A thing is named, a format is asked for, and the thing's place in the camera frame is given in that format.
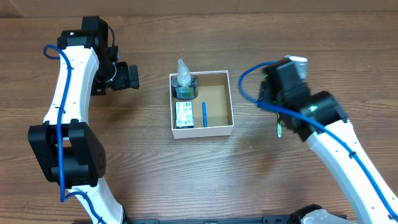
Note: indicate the purple foam soap pump bottle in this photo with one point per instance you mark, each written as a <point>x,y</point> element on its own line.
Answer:
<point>184,84</point>

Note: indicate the green white soap bar box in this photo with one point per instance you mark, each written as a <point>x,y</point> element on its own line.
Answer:
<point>184,115</point>

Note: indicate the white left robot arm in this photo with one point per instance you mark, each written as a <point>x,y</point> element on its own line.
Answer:
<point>67,150</point>

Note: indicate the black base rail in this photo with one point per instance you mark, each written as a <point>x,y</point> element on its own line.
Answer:
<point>309,214</point>

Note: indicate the green toothbrush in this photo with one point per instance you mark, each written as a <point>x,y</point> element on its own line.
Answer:
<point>279,126</point>

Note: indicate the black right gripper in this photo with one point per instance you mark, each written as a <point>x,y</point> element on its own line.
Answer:
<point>267,97</point>

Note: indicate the pink cardboard box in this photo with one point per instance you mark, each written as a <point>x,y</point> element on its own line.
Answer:
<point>212,108</point>

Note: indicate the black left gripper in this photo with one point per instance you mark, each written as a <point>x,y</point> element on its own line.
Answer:
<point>133,76</point>

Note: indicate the blue disposable razor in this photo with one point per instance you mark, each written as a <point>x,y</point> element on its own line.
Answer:
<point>204,112</point>

